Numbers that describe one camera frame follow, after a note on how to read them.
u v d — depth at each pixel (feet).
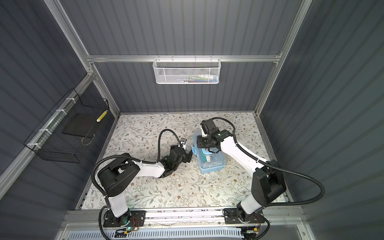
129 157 1.73
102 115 2.67
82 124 2.46
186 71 4.06
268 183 1.41
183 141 2.65
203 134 2.48
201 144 2.47
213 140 1.97
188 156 2.76
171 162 2.37
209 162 2.75
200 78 3.05
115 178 1.59
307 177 1.27
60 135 2.32
